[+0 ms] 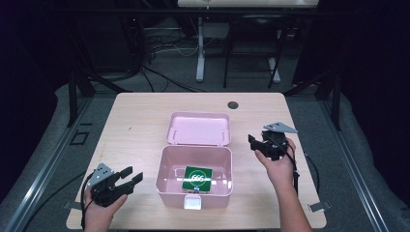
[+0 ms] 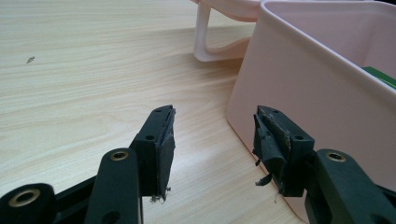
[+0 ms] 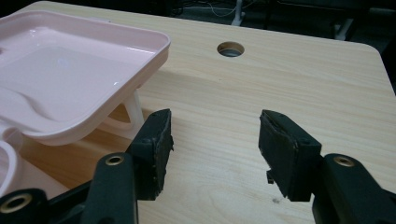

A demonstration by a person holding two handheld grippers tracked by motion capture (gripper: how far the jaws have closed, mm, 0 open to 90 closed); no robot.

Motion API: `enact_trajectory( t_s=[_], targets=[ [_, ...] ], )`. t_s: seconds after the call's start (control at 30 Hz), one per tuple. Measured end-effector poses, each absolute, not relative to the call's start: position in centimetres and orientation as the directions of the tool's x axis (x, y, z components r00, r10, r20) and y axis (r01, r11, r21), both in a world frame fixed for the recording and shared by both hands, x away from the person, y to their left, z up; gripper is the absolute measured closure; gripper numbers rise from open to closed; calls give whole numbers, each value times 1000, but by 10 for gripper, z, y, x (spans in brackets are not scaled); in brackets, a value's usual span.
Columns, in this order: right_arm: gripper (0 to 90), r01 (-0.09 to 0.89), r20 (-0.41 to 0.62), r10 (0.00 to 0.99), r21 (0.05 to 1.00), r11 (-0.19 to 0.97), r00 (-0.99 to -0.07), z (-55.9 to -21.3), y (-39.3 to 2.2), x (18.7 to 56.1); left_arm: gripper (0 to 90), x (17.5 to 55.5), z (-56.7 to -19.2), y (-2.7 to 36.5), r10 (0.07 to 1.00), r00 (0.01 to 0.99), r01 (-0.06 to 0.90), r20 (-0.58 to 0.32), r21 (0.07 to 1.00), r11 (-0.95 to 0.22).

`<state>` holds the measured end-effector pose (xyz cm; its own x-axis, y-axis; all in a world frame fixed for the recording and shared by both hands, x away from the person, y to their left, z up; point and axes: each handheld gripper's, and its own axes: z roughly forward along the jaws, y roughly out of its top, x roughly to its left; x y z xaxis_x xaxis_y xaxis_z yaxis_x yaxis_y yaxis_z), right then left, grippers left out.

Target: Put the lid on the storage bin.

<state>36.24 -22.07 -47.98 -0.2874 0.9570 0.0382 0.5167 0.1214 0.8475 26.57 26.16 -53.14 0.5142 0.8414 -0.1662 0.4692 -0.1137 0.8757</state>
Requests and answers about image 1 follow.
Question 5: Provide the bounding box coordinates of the pink plastic storage box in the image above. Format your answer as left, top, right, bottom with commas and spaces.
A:
155, 110, 234, 211

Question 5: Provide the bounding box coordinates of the aluminium floor rail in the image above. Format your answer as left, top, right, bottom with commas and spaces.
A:
316, 96, 392, 232
0, 96, 95, 232

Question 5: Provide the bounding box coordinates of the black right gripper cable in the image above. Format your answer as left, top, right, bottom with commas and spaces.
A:
283, 143, 301, 197

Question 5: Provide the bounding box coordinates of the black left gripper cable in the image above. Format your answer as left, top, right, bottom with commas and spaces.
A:
79, 173, 95, 230

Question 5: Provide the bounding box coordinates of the black floor cable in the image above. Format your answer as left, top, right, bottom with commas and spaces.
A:
21, 171, 87, 232

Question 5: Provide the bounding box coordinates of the bundle of floor cables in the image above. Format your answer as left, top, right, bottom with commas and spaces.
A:
127, 17, 209, 95

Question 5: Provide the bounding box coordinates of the black metal stool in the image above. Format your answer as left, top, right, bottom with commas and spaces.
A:
222, 13, 288, 90

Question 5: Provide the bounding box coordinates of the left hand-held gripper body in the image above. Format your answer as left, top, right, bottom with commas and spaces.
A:
86, 162, 135, 208

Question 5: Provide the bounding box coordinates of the white desk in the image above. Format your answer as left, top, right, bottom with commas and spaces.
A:
177, 0, 320, 84

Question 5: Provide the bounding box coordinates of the black square floor frame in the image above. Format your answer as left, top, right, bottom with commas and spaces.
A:
69, 130, 91, 146

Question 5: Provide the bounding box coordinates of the metal table bracket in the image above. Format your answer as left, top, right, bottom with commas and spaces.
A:
62, 200, 82, 211
307, 200, 332, 213

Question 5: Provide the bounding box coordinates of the black metal stand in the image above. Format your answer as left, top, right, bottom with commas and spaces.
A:
282, 68, 343, 131
65, 67, 98, 129

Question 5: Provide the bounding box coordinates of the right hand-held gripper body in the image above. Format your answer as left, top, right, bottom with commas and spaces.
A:
261, 121, 299, 161

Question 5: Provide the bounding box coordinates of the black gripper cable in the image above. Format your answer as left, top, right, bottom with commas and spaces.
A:
79, 173, 95, 230
283, 143, 301, 197

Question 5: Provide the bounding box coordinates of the person's left hand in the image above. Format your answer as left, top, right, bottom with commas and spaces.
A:
82, 192, 129, 227

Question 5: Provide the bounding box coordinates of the green cardboard box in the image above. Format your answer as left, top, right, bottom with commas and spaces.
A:
181, 165, 214, 194

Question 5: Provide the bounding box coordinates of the person's right hand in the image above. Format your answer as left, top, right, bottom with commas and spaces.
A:
253, 137, 297, 191

